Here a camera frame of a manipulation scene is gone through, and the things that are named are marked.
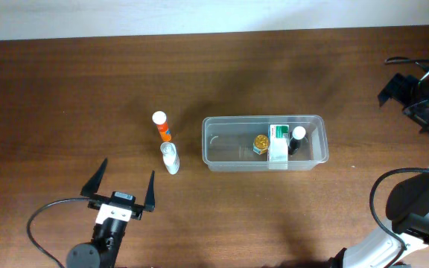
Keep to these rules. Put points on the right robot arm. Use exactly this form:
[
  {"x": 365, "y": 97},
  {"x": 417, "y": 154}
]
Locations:
[{"x": 406, "y": 228}]

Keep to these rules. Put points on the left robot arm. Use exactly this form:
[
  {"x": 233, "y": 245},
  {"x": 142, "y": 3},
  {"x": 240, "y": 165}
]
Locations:
[{"x": 102, "y": 250}]

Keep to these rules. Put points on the orange tablet tube white cap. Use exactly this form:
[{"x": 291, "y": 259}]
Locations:
[{"x": 160, "y": 119}]

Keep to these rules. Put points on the clear plastic container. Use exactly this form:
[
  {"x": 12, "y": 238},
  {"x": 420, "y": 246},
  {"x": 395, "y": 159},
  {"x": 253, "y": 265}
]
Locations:
[{"x": 227, "y": 143}]

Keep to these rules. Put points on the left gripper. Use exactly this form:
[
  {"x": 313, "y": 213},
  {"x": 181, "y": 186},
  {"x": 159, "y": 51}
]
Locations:
[{"x": 92, "y": 186}]

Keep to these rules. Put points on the small jar gold lid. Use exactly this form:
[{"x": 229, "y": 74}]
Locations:
[{"x": 260, "y": 144}]

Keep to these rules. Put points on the white bottle clear cap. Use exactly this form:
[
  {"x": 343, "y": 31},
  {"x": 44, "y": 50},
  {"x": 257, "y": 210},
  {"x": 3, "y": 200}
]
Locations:
[{"x": 170, "y": 157}]

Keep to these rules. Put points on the dark bottle white cap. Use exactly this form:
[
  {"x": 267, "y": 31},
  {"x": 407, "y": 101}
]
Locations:
[{"x": 296, "y": 137}]

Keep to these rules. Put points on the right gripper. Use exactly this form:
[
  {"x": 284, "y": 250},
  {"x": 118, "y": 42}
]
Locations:
[{"x": 398, "y": 88}]

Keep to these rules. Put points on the white medicine box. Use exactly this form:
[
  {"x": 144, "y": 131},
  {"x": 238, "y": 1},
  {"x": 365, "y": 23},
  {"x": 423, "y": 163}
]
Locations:
[{"x": 277, "y": 155}]

